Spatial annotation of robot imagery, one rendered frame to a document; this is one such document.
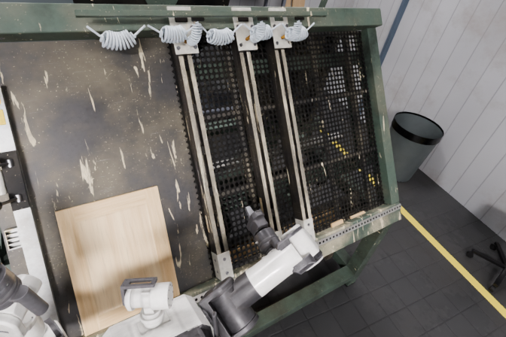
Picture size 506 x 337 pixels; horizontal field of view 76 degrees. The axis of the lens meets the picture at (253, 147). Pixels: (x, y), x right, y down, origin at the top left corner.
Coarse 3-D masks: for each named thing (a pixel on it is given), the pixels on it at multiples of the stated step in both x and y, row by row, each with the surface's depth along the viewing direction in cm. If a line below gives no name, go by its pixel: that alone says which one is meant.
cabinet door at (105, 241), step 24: (144, 192) 133; (72, 216) 120; (96, 216) 124; (120, 216) 129; (144, 216) 134; (72, 240) 120; (96, 240) 125; (120, 240) 129; (144, 240) 133; (168, 240) 138; (72, 264) 120; (96, 264) 125; (120, 264) 129; (144, 264) 133; (168, 264) 138; (96, 288) 125; (96, 312) 124; (120, 312) 129
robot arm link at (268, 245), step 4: (272, 236) 128; (276, 236) 130; (268, 240) 127; (272, 240) 125; (276, 240) 125; (260, 244) 128; (264, 244) 127; (268, 244) 126; (272, 244) 125; (260, 248) 128; (264, 248) 126; (268, 248) 127; (272, 248) 126; (264, 252) 128; (268, 252) 126
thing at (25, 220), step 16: (0, 96) 108; (0, 128) 108; (0, 144) 108; (16, 144) 113; (32, 224) 113; (32, 240) 113; (32, 256) 113; (32, 272) 113; (48, 288) 115; (48, 304) 115
